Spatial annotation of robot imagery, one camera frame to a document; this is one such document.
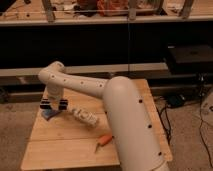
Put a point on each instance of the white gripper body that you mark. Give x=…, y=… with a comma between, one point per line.
x=54, y=92

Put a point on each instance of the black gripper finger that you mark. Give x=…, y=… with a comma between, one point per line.
x=45, y=104
x=63, y=104

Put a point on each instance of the blue grey eraser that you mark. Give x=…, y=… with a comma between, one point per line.
x=47, y=114

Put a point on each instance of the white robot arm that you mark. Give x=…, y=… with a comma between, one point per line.
x=137, y=144

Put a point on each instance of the wooden shelf with clutter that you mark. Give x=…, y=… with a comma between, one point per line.
x=83, y=12

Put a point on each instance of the black power adapter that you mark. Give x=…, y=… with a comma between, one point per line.
x=175, y=100

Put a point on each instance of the black box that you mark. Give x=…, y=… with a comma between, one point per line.
x=190, y=59

